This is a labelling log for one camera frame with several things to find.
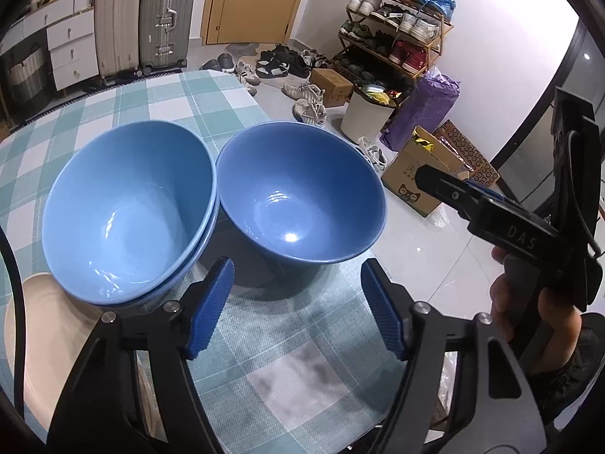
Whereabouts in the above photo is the silver hard-shell suitcase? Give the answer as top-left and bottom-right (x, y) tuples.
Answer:
(138, 0), (198, 71)

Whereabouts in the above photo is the black framed glass door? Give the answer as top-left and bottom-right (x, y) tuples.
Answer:
(487, 16), (605, 213)

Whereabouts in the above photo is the small plain cardboard box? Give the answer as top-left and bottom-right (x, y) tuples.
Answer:
(309, 68), (354, 107)

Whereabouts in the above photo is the printed cardboard box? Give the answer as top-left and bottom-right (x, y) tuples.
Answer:
(381, 125), (473, 218)

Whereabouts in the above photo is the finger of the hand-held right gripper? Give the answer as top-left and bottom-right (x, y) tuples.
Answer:
(414, 165), (479, 222)
(464, 179), (523, 206)

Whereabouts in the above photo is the large cream plate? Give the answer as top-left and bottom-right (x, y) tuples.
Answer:
(4, 272), (159, 440)

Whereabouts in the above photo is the white hard-shell suitcase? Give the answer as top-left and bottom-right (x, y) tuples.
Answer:
(93, 0), (145, 79)

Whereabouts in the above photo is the person's right forearm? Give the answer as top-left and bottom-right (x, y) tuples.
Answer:
(538, 313), (605, 423)

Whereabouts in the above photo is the person's right hand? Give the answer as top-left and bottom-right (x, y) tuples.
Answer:
(488, 246), (583, 347)

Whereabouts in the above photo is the wooden door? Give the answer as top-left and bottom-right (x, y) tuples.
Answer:
(201, 0), (315, 48)

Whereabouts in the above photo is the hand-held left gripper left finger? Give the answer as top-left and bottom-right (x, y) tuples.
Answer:
(45, 256), (236, 454)

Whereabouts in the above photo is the white desk with drawers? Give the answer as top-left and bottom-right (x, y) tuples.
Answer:
(0, 0), (100, 119)

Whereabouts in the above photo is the purple plastic bag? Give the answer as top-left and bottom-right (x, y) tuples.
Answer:
(380, 68), (460, 149)

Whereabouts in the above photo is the wooden shoe rack with shoes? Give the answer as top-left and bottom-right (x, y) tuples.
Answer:
(338, 0), (457, 100)

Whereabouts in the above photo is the brown circle-patterned box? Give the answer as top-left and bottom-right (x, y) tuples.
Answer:
(432, 120), (501, 194)

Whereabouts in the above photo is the white trash bin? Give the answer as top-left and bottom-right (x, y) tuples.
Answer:
(340, 82), (398, 145)

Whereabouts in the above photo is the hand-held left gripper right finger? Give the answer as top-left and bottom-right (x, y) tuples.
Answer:
(360, 258), (551, 454)

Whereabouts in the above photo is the scatter of worn sneakers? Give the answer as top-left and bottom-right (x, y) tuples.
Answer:
(201, 44), (391, 173)

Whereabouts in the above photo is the large blue bowl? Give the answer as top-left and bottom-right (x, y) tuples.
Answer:
(82, 184), (222, 310)

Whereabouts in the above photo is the black cable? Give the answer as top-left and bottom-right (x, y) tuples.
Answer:
(0, 224), (26, 417)

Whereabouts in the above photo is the teal checkered tablecloth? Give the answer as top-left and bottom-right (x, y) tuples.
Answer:
(0, 70), (426, 454)

